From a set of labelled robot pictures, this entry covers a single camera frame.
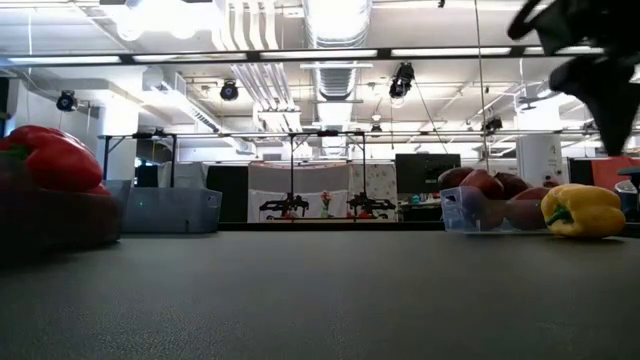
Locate silver ventilation duct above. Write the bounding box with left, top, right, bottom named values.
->
left=302, top=0, right=374, bottom=101

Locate red partition wall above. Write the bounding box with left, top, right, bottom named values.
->
left=592, top=156, right=640, bottom=192

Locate white round pillar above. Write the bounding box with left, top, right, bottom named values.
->
left=516, top=132, right=565, bottom=189

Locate black cabinet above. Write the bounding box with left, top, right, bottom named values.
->
left=206, top=165, right=249, bottom=224

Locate black overhead light bar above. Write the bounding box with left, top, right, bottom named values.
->
left=0, top=44, right=604, bottom=67

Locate small clear plastic bin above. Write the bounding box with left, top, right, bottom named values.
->
left=119, top=187, right=224, bottom=235

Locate white partition panel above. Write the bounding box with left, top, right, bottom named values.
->
left=247, top=162, right=399, bottom=224

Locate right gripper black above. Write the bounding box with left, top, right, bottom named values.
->
left=541, top=0, right=640, bottom=157

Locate clear plastic bin blue label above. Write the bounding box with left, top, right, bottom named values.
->
left=439, top=185, right=552, bottom=235

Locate white storage box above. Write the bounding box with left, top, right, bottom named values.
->
left=157, top=161, right=209, bottom=190

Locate large clear plastic bin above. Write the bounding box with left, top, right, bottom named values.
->
left=0, top=178, right=134, bottom=254

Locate yellow bell pepper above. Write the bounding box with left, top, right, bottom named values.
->
left=540, top=183, right=627, bottom=239

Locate thin hanging cord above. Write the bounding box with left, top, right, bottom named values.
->
left=473, top=0, right=491, bottom=174

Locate black background workstation frame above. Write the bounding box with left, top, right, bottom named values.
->
left=99, top=128, right=640, bottom=199

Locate black monitor screen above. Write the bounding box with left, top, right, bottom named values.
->
left=394, top=153, right=462, bottom=195

